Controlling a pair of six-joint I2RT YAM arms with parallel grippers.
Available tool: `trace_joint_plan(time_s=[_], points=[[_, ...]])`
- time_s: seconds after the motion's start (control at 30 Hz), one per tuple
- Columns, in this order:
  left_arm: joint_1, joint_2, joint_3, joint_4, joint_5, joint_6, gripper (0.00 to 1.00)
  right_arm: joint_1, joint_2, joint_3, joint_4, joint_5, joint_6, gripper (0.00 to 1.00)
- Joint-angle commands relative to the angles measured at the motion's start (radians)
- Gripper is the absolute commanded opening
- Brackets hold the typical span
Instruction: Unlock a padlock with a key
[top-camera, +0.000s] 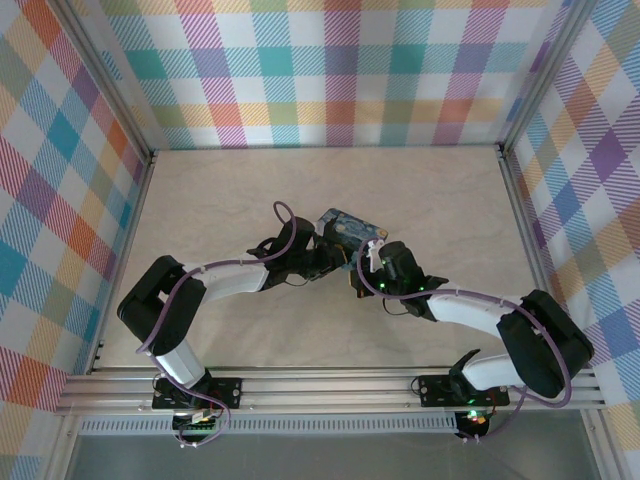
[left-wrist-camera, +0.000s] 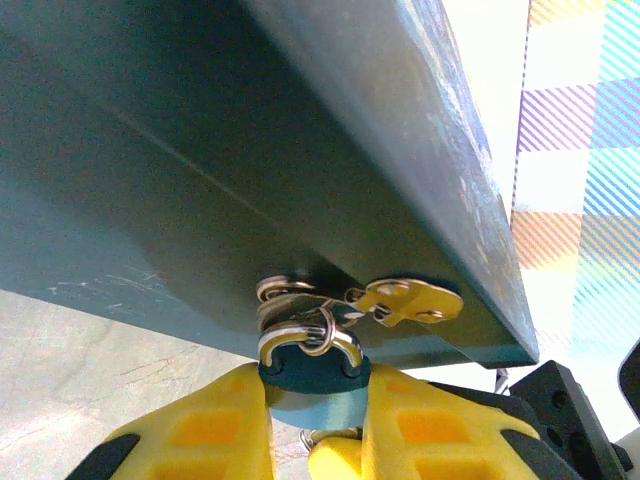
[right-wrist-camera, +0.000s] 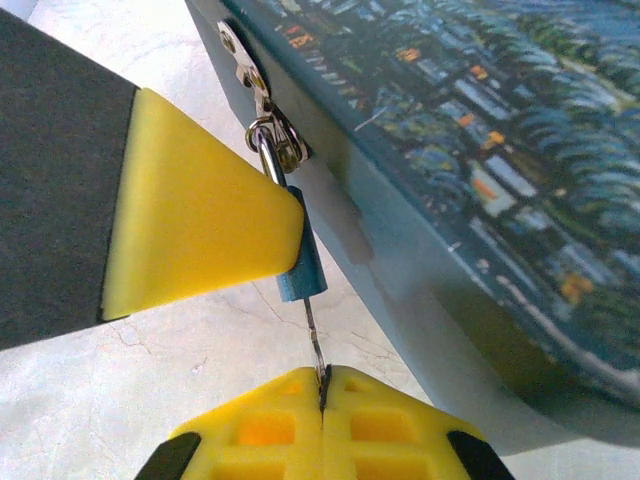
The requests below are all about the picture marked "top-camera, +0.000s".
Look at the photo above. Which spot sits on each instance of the starry night painted box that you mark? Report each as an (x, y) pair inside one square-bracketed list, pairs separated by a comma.
[(357, 227)]

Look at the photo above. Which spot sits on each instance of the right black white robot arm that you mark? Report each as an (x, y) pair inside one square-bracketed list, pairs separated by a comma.
[(540, 345)]

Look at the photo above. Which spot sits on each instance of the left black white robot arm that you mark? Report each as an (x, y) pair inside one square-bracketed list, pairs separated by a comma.
[(165, 310)]

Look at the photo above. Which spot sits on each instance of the right controller board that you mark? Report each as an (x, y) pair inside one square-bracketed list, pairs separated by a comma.
[(474, 419)]

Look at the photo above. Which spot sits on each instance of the controller board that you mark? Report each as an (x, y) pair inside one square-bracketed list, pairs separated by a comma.
[(197, 419), (474, 419)]

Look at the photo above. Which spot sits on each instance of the left controller board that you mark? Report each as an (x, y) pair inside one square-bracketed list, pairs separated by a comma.
[(197, 419)]

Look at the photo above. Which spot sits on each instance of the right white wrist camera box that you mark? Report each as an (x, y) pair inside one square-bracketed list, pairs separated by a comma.
[(372, 252)]

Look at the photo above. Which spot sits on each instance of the long aluminium base rail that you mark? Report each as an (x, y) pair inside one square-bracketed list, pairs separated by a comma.
[(325, 387)]

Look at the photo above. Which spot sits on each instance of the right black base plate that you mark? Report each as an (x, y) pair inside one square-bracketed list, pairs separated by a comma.
[(435, 390)]

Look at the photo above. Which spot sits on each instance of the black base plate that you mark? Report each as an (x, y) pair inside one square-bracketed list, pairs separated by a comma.
[(225, 392), (435, 390)]

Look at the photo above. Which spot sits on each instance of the right aluminium side rail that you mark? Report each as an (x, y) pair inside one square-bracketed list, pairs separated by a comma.
[(525, 240)]

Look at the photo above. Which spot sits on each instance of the aluminium side rail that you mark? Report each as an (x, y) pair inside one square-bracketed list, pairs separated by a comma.
[(132, 240), (525, 240)]

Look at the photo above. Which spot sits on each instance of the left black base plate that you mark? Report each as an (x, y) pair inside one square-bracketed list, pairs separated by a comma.
[(225, 392)]

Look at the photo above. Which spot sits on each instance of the left aluminium side rail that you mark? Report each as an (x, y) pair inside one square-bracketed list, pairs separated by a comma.
[(132, 240)]

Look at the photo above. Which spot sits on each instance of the right aluminium frame post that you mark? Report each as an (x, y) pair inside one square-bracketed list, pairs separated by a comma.
[(545, 80)]

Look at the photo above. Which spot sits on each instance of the aluminium frame post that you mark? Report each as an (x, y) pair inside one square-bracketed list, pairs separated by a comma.
[(107, 85), (545, 80)]

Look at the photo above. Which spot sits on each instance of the left aluminium frame post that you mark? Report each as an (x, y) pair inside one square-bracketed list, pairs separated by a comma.
[(107, 85)]

